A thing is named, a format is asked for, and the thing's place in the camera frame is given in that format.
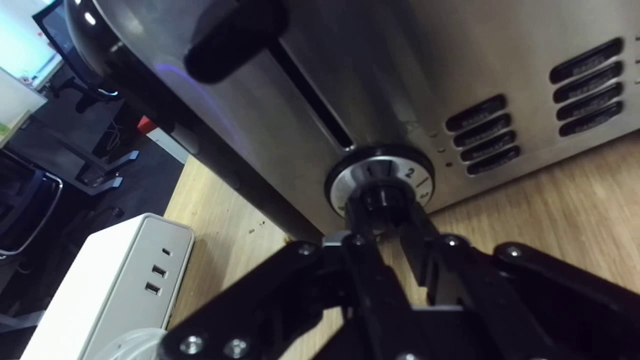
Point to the white power strip box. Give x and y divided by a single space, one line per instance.
125 277

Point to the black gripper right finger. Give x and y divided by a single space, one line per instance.
523 302

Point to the toaster knob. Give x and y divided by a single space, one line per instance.
376 187

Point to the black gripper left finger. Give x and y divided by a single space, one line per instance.
285 296

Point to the black four-slot toaster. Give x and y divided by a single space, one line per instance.
296 103

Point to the small clear plastic bowl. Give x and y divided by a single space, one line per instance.
133 345

